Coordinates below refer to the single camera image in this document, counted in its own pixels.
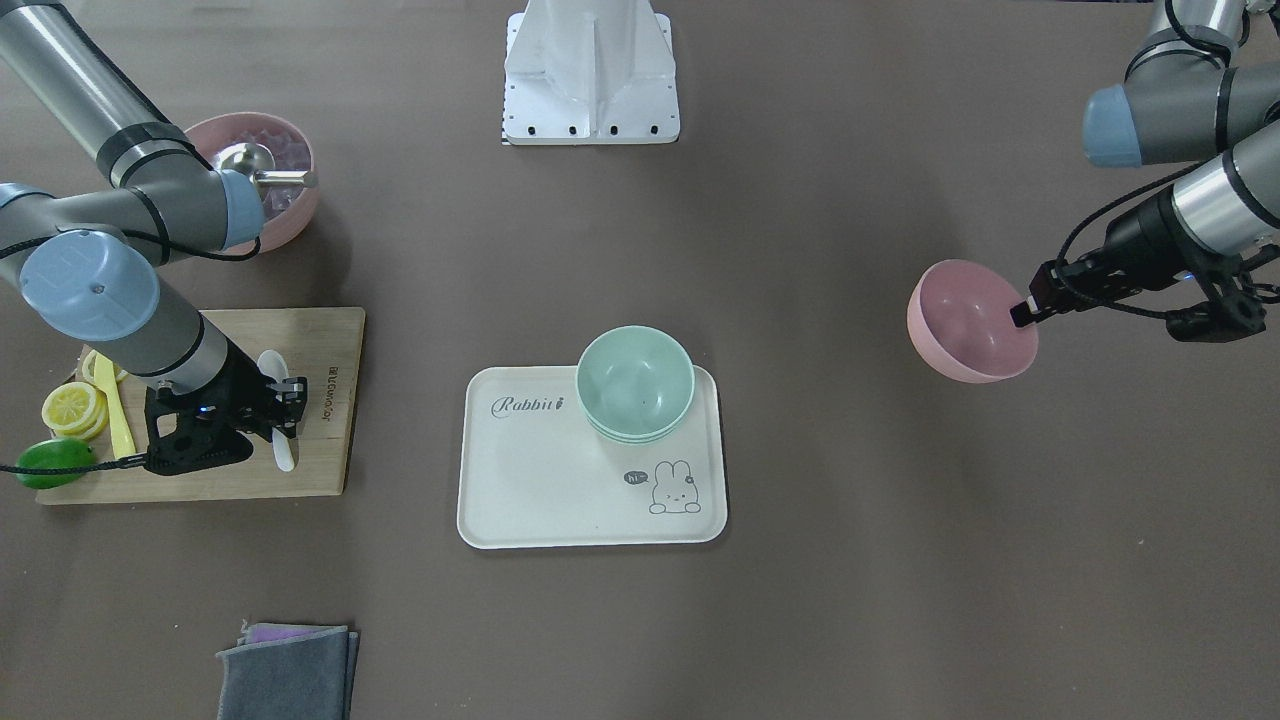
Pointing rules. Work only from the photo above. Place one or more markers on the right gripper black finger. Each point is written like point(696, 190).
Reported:
point(288, 404)

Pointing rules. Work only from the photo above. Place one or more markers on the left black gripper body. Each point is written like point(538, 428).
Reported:
point(1140, 237)

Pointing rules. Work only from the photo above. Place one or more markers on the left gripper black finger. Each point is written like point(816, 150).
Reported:
point(1025, 313)

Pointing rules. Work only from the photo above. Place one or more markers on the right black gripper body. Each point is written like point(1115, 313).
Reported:
point(236, 381)

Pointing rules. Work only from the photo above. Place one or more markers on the white ceramic spoon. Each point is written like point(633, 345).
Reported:
point(271, 363)

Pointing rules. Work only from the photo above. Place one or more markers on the small pink bowl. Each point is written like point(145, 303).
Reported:
point(960, 324)

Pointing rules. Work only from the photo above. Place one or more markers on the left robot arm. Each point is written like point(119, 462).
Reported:
point(1183, 101)

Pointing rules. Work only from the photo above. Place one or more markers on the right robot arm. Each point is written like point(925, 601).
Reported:
point(87, 264)

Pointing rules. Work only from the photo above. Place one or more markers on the top lemon slice stack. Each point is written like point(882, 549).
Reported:
point(75, 410)

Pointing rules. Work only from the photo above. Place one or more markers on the large pink bowl with ice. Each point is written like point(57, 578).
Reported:
point(288, 210)

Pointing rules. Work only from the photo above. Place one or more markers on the green bowl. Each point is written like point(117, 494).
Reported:
point(635, 384)

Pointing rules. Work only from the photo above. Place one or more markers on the bamboo cutting board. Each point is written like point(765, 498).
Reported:
point(323, 345)

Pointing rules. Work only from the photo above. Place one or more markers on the yellow plastic knife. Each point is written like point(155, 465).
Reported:
point(122, 442)

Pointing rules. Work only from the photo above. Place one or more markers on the lemon slice under knife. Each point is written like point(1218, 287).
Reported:
point(91, 361)

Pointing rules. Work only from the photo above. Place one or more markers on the green lime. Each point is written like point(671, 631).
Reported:
point(67, 455)

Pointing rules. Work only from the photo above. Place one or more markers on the purple cloth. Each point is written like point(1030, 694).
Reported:
point(269, 632)

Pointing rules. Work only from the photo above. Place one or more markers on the steel ladle scoop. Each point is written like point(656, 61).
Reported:
point(257, 163)

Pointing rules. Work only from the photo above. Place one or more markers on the cream rabbit tray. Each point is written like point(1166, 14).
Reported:
point(535, 474)

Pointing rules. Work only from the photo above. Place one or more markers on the grey folded cloth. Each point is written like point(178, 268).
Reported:
point(308, 677)

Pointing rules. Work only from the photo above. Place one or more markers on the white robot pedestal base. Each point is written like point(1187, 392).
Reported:
point(589, 73)

